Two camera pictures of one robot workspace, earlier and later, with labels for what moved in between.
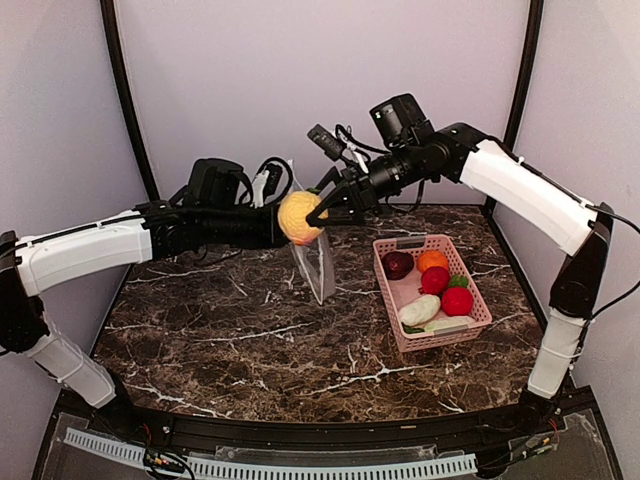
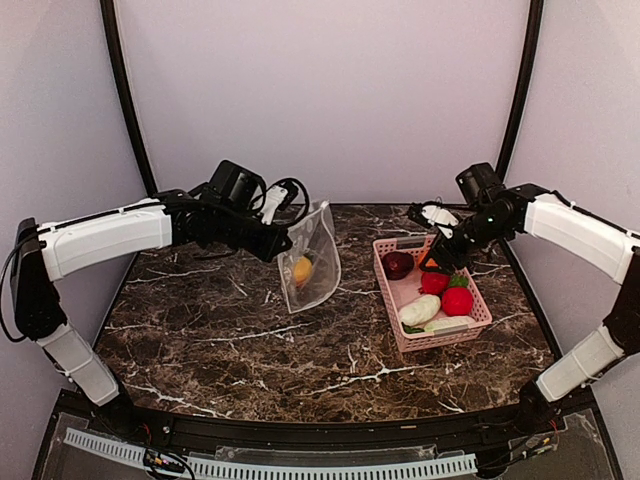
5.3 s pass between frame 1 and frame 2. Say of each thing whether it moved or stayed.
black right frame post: stayed
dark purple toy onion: stayed
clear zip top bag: moved
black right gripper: moved
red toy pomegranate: stayed
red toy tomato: stayed
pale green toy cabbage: stayed
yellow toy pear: moved
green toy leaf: stayed
